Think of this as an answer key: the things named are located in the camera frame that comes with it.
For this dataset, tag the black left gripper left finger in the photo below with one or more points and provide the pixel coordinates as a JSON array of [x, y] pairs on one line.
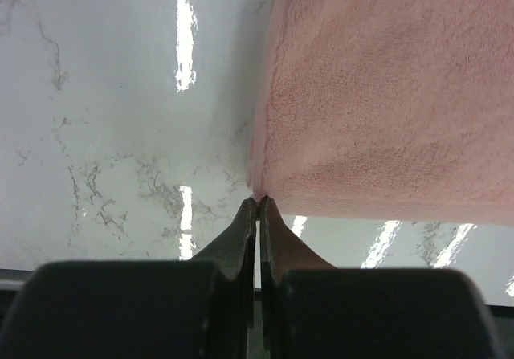
[[196, 308]]

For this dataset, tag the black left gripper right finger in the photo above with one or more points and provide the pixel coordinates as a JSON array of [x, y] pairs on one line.
[[312, 309]]

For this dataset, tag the pink terry towel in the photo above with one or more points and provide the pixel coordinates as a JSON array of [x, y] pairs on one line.
[[393, 109]]

